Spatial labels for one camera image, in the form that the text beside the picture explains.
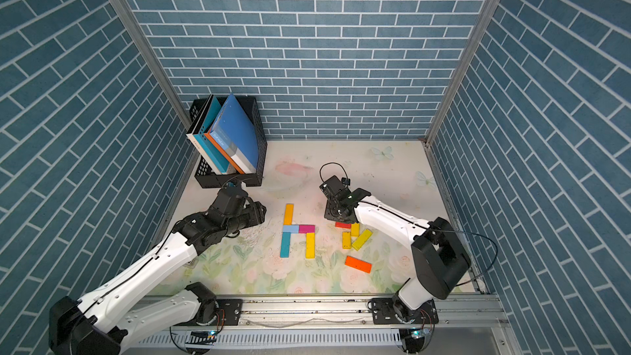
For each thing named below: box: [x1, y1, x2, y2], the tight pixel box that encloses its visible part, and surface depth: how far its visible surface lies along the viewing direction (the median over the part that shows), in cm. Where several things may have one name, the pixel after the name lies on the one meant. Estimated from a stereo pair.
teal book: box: [193, 95, 230, 175], surface depth 88 cm
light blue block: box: [282, 225, 300, 235], surface depth 93 cm
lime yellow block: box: [351, 228, 374, 252], surface depth 91 cm
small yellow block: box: [341, 231, 352, 249], surface depth 90 cm
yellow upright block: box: [350, 221, 361, 237], surface depth 93 cm
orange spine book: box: [203, 131, 245, 176], surface depth 90 cm
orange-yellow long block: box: [282, 203, 295, 226], surface depth 98 cm
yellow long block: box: [305, 232, 317, 259], surface depth 88 cm
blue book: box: [207, 93, 259, 171], surface depth 92 cm
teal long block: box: [279, 231, 292, 259], surface depth 88 cm
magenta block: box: [298, 224, 316, 234], surface depth 92 cm
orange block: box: [344, 255, 373, 274], surface depth 85 cm
